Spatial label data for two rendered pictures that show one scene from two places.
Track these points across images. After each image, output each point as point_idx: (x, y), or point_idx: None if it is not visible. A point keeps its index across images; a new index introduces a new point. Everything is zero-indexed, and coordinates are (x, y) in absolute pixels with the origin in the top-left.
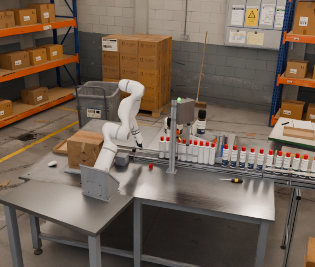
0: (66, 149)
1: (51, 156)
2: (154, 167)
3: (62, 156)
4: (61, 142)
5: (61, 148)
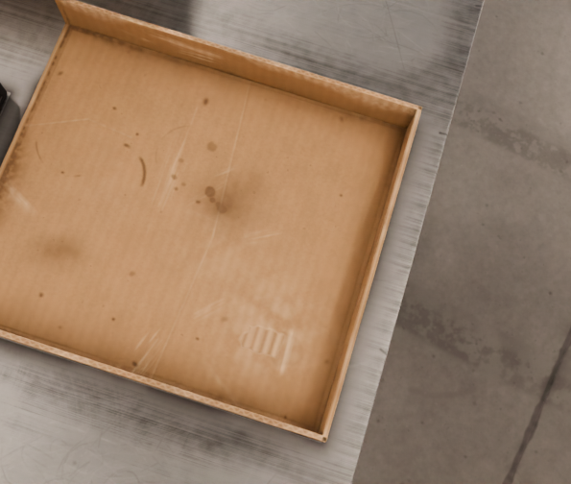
0: (268, 199)
1: (403, 25)
2: None
3: (281, 23)
4: (361, 298)
5: (341, 229)
